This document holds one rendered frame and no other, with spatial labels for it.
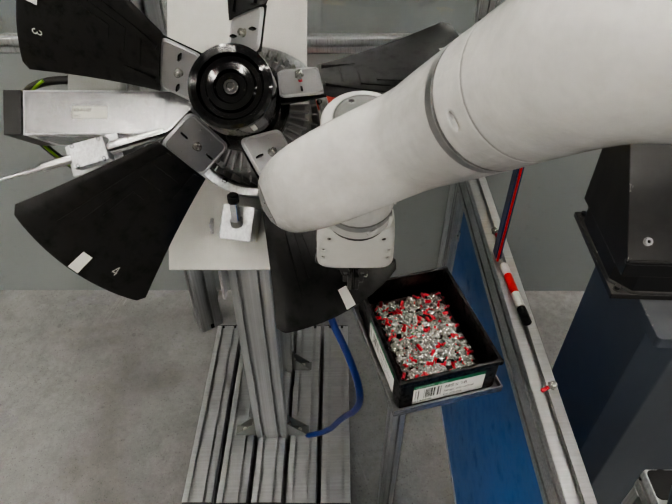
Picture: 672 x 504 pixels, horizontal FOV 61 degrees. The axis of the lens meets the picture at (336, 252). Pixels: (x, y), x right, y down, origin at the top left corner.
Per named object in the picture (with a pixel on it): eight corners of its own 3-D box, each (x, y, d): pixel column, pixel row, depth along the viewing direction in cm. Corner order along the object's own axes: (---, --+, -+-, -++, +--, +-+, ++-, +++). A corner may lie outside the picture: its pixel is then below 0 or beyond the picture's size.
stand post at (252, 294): (260, 438, 172) (219, 194, 112) (290, 438, 172) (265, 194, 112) (259, 452, 169) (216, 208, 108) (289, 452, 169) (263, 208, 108)
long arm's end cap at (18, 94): (55, 105, 106) (20, 89, 94) (55, 145, 106) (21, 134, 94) (39, 105, 106) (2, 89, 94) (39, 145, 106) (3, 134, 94)
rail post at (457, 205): (423, 377, 189) (456, 184, 137) (435, 377, 189) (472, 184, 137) (424, 387, 186) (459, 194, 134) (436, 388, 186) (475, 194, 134)
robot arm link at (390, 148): (366, 240, 33) (274, 247, 62) (578, 140, 37) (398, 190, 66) (304, 94, 32) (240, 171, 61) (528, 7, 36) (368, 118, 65)
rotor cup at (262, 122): (183, 89, 90) (157, 64, 77) (262, 44, 90) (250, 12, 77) (227, 169, 90) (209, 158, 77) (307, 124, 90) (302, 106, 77)
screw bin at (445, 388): (355, 310, 102) (356, 282, 98) (442, 293, 105) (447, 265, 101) (396, 412, 86) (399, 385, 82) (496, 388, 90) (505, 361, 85)
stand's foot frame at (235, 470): (221, 339, 201) (218, 325, 195) (347, 340, 201) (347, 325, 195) (186, 517, 154) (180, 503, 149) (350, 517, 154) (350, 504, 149)
